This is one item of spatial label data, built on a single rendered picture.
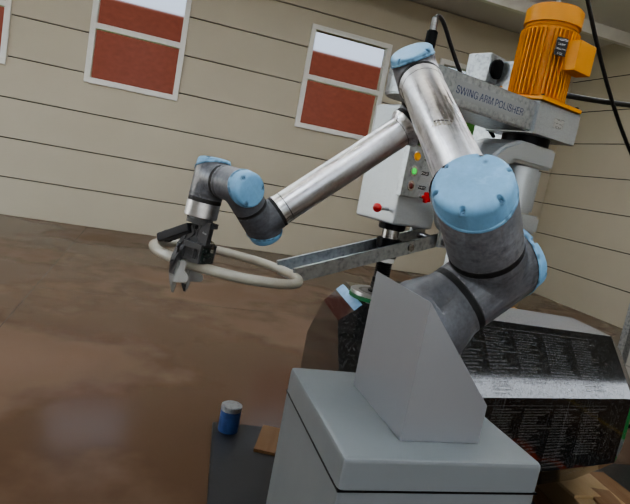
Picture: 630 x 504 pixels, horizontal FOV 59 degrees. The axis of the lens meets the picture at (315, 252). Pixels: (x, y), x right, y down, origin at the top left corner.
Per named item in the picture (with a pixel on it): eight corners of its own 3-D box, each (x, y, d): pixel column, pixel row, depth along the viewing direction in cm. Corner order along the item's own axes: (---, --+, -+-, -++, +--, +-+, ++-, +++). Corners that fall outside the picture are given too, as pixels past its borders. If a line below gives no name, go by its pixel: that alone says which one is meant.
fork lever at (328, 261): (417, 236, 231) (417, 225, 229) (451, 246, 215) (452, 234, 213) (272, 271, 195) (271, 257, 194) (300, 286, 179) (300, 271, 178)
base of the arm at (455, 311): (464, 378, 109) (504, 350, 110) (427, 305, 101) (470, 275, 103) (417, 339, 126) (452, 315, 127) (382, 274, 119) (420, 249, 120)
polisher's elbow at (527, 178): (482, 205, 254) (492, 163, 252) (524, 213, 253) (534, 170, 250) (490, 207, 236) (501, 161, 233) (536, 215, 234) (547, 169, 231)
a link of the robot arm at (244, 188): (275, 198, 144) (244, 189, 152) (256, 163, 136) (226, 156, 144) (251, 222, 140) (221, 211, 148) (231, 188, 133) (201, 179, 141)
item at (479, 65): (458, 82, 306) (464, 55, 304) (488, 89, 309) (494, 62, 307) (474, 77, 286) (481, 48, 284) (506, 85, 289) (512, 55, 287)
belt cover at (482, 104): (523, 150, 260) (531, 114, 258) (572, 154, 240) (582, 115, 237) (367, 104, 205) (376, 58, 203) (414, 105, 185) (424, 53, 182)
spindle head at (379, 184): (419, 230, 232) (442, 123, 226) (459, 241, 215) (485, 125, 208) (353, 221, 212) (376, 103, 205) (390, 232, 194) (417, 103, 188)
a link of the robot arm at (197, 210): (180, 196, 148) (202, 199, 156) (176, 214, 148) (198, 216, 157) (207, 204, 144) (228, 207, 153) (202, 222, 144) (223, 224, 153)
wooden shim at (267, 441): (262, 427, 275) (263, 424, 275) (282, 431, 275) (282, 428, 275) (253, 451, 251) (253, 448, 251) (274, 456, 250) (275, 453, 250)
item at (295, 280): (257, 260, 208) (259, 253, 208) (331, 298, 168) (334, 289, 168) (128, 237, 179) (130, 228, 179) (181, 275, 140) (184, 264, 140)
